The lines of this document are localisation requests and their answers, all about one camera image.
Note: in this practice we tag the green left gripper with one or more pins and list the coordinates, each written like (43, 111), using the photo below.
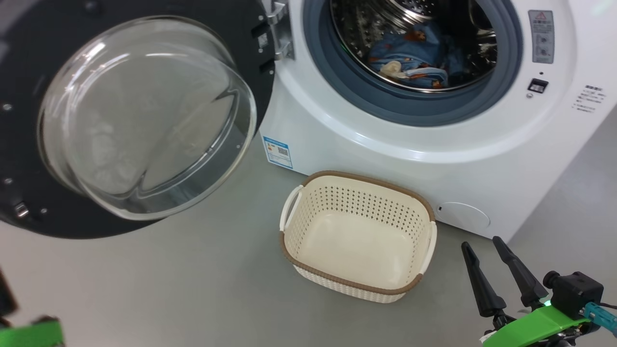
(33, 335)

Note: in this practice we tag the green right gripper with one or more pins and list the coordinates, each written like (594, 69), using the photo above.
(530, 330)

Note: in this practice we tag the black round glass washer door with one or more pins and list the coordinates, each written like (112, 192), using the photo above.
(144, 120)

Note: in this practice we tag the cream perforated laundry basket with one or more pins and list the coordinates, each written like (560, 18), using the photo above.
(356, 241)

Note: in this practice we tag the white front-load washing machine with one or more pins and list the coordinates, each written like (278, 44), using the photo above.
(385, 149)

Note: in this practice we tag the grey rubber door gasket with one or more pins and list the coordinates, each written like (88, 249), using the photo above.
(337, 82)

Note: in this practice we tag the silver metal door hinge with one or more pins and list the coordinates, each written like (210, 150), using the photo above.
(282, 29)

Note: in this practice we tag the round white filter cover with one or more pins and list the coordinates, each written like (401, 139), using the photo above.
(463, 215)

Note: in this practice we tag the grey warning sticker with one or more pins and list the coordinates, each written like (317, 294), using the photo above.
(541, 36)

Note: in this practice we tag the blue energy label sticker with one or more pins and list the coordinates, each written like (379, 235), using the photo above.
(277, 152)

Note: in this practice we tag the steel washer drum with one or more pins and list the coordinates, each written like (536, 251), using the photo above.
(356, 29)

